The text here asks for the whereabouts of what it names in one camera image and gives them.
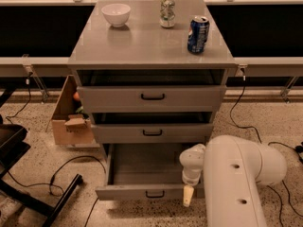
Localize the blue soda can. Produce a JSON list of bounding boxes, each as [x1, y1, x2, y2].
[[187, 15, 210, 54]]

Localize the black cable far right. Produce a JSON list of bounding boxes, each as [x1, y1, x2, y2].
[[266, 141, 303, 227]]

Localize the grey middle drawer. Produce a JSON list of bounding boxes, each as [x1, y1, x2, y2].
[[91, 123, 213, 144]]

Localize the grey drawer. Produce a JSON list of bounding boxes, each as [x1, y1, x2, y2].
[[96, 143, 192, 201], [78, 85, 226, 113], [91, 123, 213, 144]]

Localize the black cable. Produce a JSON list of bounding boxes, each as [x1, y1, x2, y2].
[[266, 141, 303, 227], [228, 76, 263, 145]]

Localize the grey bottom drawer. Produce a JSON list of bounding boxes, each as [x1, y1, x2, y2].
[[96, 143, 192, 201]]

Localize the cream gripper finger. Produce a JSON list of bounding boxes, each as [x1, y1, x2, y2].
[[183, 185, 194, 207]]

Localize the white bowl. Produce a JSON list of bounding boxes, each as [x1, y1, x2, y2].
[[101, 4, 131, 27]]

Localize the black cable left wall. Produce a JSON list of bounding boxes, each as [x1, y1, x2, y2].
[[4, 72, 34, 125]]

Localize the white green soda can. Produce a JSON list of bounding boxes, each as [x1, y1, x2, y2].
[[160, 0, 175, 28]]

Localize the black chair base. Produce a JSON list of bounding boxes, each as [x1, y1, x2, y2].
[[0, 88, 84, 227]]

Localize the cardboard box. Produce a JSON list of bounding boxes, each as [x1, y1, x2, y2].
[[51, 76, 94, 146]]

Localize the orange ball in box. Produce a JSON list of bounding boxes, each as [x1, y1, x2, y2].
[[73, 92, 80, 102]]

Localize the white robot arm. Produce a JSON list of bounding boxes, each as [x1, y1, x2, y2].
[[179, 135, 287, 227]]

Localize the grey top drawer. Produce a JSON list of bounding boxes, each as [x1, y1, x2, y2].
[[78, 85, 226, 113]]

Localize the grey drawer cabinet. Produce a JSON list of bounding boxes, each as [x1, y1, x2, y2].
[[66, 0, 238, 163]]

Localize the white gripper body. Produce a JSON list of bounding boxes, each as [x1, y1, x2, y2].
[[179, 144, 205, 186]]

